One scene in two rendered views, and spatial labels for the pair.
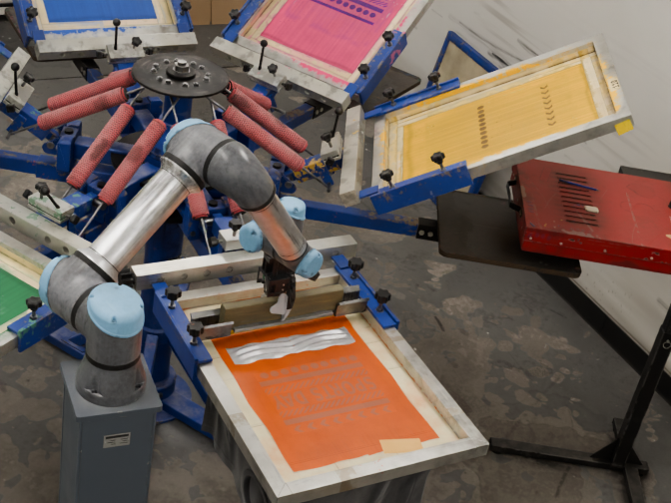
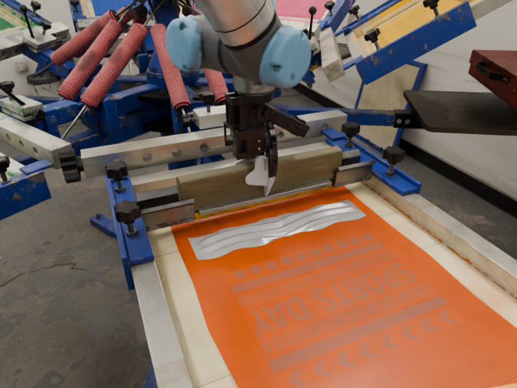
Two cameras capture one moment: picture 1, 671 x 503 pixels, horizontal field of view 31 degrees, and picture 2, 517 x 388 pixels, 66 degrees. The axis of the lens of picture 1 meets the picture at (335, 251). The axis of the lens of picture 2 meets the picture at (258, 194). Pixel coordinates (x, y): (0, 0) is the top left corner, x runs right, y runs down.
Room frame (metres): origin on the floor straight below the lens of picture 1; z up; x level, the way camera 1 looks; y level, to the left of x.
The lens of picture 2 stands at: (1.90, 0.00, 1.42)
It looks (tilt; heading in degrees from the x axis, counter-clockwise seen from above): 31 degrees down; 10
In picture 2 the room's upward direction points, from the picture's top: straight up
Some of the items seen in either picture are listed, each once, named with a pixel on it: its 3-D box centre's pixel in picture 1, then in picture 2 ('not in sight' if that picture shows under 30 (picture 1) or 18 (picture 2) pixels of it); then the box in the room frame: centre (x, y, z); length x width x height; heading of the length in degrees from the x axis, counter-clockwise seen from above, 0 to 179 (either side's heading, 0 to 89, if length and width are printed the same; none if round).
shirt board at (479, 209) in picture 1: (372, 218); (352, 114); (3.34, -0.10, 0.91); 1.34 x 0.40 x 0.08; 93
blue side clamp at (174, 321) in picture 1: (181, 332); (128, 222); (2.47, 0.36, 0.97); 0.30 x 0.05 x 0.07; 33
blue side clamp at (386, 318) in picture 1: (364, 300); (366, 168); (2.78, -0.11, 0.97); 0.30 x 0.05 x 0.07; 33
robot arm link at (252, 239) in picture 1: (267, 236); (212, 43); (2.50, 0.18, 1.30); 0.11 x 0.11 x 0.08; 54
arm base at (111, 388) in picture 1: (112, 365); not in sight; (1.96, 0.43, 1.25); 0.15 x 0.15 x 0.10
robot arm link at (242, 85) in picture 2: not in sight; (255, 79); (2.59, 0.13, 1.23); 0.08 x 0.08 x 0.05
